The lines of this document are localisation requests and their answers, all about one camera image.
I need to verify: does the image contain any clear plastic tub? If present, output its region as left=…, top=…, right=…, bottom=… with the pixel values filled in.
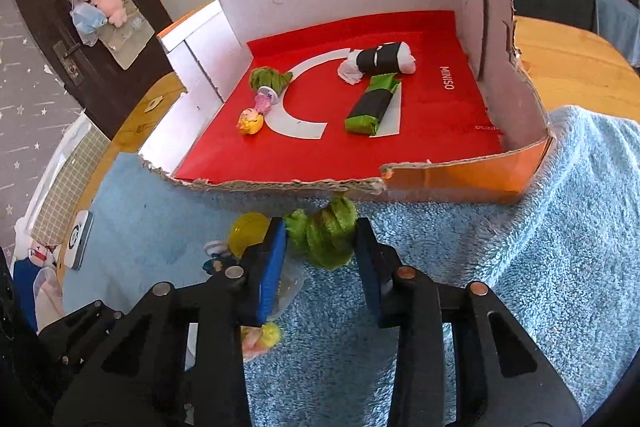
left=32, top=267, right=66, bottom=333

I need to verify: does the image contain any doll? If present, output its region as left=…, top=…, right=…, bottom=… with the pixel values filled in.
left=240, top=321, right=283, bottom=362

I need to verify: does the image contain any clear plastic container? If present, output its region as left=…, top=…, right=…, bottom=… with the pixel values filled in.
left=272, top=257, right=305, bottom=320

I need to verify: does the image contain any orange cardboard box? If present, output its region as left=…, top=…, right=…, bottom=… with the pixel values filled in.
left=139, top=0, right=556, bottom=206

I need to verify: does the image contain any hanging plastic packaging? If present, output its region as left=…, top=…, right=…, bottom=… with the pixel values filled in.
left=102, top=2, right=156, bottom=70

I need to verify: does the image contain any small green plush scrunchie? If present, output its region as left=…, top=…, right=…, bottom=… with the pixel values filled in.
left=248, top=66, right=295, bottom=94

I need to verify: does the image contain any black-haired blue figurine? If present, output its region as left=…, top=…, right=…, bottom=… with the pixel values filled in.
left=202, top=241, right=246, bottom=275

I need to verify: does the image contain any light blue plush toy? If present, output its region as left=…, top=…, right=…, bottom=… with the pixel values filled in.
left=70, top=0, right=108, bottom=48

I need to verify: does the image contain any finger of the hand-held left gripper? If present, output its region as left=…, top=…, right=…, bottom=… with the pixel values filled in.
left=37, top=301, right=132, bottom=368

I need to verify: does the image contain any pale pink plush toy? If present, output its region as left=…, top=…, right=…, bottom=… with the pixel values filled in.
left=90, top=0, right=133, bottom=28

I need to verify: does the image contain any yellow-haired figurine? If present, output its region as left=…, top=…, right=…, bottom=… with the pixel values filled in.
left=236, top=107, right=266, bottom=136

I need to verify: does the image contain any white roll with black tape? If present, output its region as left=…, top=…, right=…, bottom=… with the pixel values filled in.
left=337, top=41, right=417, bottom=85

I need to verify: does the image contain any metal door handle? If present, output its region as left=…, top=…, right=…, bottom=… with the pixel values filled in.
left=52, top=41, right=83, bottom=85

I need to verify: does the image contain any large green plush scrunchie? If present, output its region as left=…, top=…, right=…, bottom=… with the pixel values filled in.
left=284, top=196, right=360, bottom=270

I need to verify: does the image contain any blue fluffy towel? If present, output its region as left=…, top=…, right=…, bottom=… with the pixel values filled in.
left=60, top=104, right=640, bottom=427

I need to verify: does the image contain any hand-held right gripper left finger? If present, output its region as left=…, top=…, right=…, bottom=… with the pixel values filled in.
left=52, top=217, right=288, bottom=427

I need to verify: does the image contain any white and red packet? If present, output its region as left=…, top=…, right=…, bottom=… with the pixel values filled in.
left=15, top=217, right=57, bottom=265

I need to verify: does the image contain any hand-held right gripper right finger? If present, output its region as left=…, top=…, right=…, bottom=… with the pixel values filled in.
left=354, top=217, right=583, bottom=427

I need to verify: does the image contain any yellow round lid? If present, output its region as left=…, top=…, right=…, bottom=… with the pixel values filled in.
left=228, top=213, right=272, bottom=258

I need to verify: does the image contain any white flat device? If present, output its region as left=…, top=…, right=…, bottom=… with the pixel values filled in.
left=62, top=209, right=95, bottom=270

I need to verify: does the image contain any green roll with black tape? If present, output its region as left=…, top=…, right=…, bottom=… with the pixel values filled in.
left=344, top=73, right=402, bottom=138

